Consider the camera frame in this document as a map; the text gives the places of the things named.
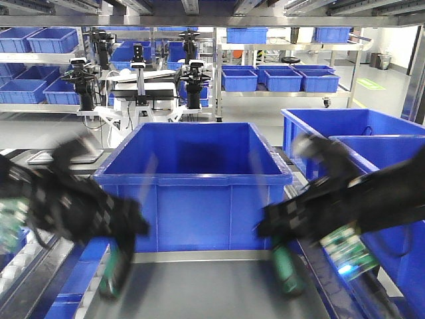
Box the small green black screwdriver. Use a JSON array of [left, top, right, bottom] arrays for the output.
[[247, 149, 305, 296]]

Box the white robot station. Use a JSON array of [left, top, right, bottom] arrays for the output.
[[61, 29, 211, 148]]

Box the green circuit board left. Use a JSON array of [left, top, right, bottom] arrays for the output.
[[1, 197, 29, 255]]

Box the green circuit board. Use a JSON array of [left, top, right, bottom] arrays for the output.
[[320, 225, 379, 281], [1, 197, 29, 255]]

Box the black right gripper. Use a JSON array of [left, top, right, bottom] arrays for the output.
[[254, 132, 386, 247]]

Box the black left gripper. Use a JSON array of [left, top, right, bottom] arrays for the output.
[[1, 133, 149, 262]]

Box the large green black screwdriver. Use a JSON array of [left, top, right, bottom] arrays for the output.
[[98, 152, 160, 299]]

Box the green circuit board right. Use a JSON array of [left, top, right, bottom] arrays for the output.
[[320, 225, 379, 281]]

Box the blue bin right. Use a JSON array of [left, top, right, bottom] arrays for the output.
[[281, 108, 424, 318]]

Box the blue target bin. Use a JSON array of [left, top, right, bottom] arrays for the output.
[[94, 122, 293, 253]]

